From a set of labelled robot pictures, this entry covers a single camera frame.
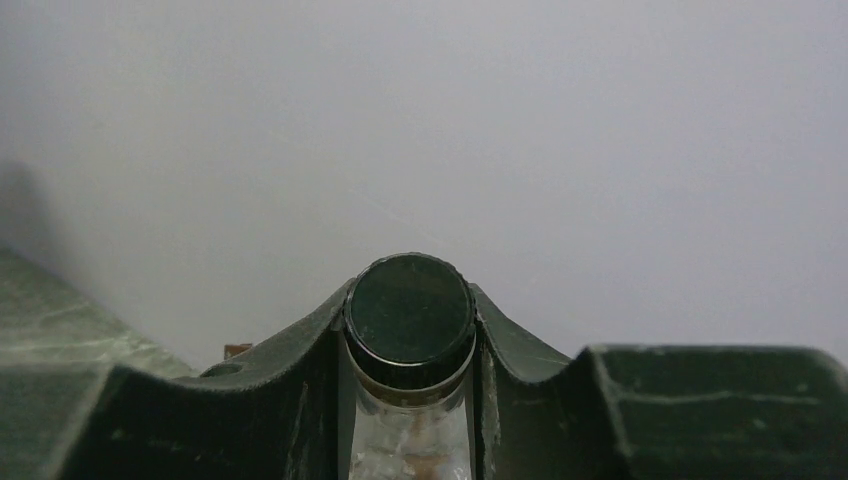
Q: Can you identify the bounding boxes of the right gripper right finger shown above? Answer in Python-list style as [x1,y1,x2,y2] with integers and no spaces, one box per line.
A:
[474,288,847,479]

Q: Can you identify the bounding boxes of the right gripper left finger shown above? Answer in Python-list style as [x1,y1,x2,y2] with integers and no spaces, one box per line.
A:
[52,287,352,479]

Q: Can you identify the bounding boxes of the round clear glass bottle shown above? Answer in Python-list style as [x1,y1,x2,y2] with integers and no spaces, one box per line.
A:
[342,252,477,479]

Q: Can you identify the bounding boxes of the wooden wine rack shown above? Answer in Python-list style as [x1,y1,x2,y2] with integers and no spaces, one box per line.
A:
[224,343,254,360]

